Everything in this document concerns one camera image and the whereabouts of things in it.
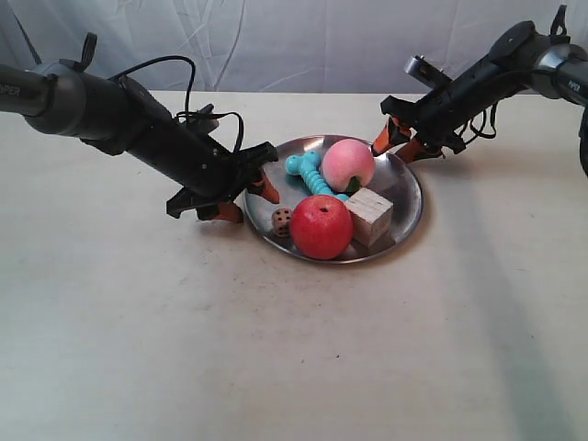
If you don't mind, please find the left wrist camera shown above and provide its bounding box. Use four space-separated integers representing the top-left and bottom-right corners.
175 103 220 134

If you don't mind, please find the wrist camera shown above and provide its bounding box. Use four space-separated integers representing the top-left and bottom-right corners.
175 103 220 134
404 55 452 89

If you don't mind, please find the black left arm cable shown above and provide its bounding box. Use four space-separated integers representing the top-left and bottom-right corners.
109 55 245 155

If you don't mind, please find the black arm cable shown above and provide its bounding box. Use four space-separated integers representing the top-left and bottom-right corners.
452 98 502 148
109 55 245 155

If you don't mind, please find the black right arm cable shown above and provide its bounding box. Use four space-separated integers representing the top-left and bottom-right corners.
452 98 502 148

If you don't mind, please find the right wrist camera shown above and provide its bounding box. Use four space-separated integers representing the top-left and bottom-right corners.
404 55 452 89

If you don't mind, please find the turquoise rubber bone toy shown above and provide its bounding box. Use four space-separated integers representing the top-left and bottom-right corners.
285 151 349 202

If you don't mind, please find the pink toy peach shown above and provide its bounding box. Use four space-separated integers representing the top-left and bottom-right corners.
322 139 376 193

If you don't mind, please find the light wooden cube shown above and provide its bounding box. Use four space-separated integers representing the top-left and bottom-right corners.
345 187 393 247

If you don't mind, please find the red toy apple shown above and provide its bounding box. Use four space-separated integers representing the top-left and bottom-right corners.
289 195 354 260

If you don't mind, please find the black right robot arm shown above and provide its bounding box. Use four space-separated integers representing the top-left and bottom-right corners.
371 21 587 163

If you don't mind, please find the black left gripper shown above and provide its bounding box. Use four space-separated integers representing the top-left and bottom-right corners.
127 112 280 224

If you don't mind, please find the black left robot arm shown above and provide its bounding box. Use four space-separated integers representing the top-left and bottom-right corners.
1 60 279 223

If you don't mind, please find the small wooden die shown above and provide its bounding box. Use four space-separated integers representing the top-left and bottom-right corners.
272 208 292 238

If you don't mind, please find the white wrinkled backdrop curtain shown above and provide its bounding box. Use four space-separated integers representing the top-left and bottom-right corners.
1 0 559 95

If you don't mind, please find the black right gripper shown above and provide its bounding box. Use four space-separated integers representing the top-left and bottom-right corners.
371 59 501 164

